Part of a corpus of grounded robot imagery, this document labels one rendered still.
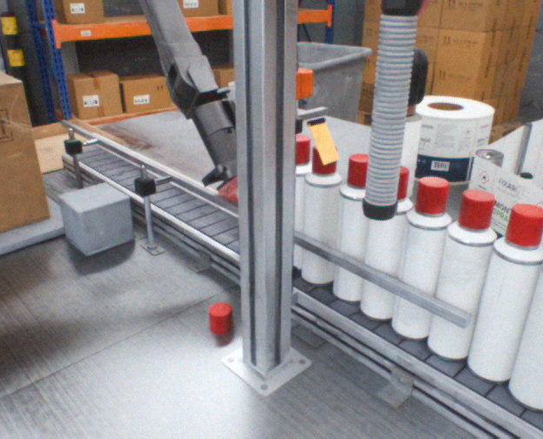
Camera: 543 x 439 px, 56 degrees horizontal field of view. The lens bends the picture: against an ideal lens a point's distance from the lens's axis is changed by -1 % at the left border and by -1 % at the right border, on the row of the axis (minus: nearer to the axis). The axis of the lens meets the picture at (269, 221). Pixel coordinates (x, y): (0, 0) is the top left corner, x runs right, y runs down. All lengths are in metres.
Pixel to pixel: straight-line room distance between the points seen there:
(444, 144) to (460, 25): 3.05
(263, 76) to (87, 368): 0.44
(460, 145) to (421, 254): 0.56
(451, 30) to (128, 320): 3.67
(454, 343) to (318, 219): 0.23
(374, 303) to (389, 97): 0.31
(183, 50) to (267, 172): 0.42
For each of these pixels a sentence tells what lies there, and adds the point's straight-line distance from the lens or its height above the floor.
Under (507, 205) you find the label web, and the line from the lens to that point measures 0.73.
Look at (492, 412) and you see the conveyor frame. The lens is 0.62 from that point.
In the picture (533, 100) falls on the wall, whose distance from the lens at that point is 5.56.
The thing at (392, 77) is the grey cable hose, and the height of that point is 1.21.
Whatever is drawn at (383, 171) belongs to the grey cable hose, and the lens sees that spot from 0.49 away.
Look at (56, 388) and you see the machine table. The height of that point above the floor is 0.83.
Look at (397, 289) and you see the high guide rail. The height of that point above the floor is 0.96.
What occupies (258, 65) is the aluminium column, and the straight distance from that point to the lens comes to 0.50.
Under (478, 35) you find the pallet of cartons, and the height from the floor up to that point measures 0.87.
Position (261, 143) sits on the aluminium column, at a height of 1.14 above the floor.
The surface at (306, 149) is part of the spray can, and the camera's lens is 0.72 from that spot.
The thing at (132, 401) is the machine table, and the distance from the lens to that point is 0.67.
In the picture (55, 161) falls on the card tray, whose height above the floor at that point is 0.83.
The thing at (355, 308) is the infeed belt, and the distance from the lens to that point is 0.72.
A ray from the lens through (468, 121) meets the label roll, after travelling 1.13.
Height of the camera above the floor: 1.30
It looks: 26 degrees down
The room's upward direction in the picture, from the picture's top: straight up
